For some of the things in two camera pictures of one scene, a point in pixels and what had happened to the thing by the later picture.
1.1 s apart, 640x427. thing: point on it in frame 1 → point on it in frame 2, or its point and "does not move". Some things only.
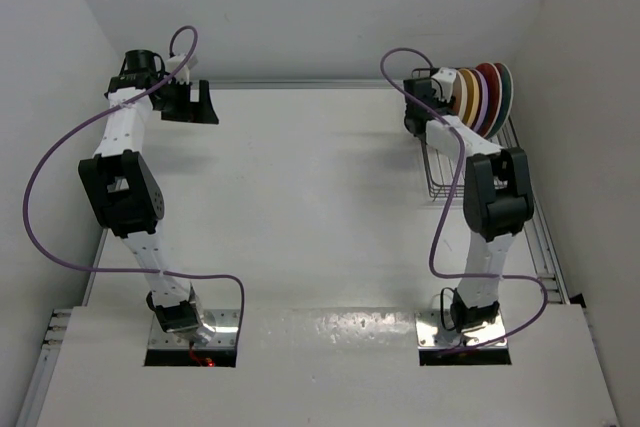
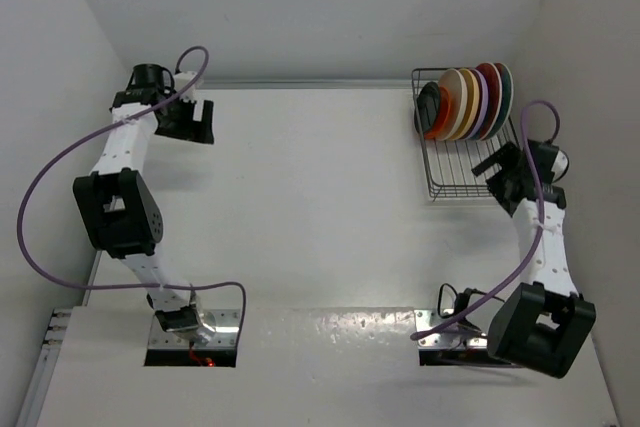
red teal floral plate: x=493 y=84 does not move
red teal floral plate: x=507 y=92 does not move
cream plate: x=460 y=94 does not move
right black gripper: x=445 y=104 → x=506 y=158
